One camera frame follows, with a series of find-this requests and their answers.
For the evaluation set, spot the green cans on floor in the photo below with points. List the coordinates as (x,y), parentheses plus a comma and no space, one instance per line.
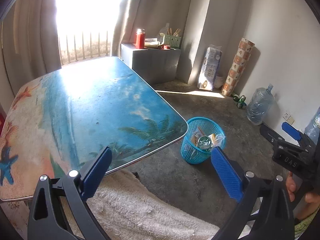
(240,101)

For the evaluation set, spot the red thermos bottle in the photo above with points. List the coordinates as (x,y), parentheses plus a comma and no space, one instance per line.
(140,38)

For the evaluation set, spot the patterned wallpaper roll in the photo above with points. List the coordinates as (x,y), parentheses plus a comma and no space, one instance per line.
(240,60)

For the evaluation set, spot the folding table with beach print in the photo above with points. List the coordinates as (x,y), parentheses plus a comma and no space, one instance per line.
(64,119)

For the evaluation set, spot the green utensil basket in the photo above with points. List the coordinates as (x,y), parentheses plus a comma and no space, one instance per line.
(167,36)

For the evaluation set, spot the green dish soap bottle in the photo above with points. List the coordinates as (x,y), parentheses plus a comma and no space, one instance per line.
(204,143)

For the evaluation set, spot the clear red printed plastic wrapper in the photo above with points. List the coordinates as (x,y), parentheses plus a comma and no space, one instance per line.
(220,140)

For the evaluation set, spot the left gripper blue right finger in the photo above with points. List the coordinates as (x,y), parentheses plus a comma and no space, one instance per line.
(227,174)

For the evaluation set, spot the large clear water jug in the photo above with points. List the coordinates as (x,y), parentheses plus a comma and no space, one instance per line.
(260,103)

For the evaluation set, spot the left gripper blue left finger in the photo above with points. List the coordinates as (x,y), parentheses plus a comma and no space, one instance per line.
(92,173)

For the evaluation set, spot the yellow and white carton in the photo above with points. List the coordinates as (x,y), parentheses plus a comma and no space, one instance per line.
(213,139)

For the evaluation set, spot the brown paper bag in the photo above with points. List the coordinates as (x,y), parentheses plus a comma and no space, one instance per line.
(196,135)

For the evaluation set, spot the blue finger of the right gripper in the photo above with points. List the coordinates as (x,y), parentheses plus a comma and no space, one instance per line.
(291,131)

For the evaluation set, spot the beige curtain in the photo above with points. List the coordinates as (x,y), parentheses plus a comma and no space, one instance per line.
(151,15)

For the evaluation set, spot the wall power socket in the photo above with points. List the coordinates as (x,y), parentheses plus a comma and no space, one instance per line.
(288,118)

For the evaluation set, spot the grey metal cabinet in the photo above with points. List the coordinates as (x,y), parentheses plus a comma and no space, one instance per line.
(153,65)

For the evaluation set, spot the right hand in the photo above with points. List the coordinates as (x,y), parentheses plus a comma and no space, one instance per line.
(310,202)

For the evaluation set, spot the toilet paper roll pack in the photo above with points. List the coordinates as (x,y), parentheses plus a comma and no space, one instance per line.
(210,66)

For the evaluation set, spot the blue plastic trash basket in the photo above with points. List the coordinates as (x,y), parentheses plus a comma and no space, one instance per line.
(190,152)

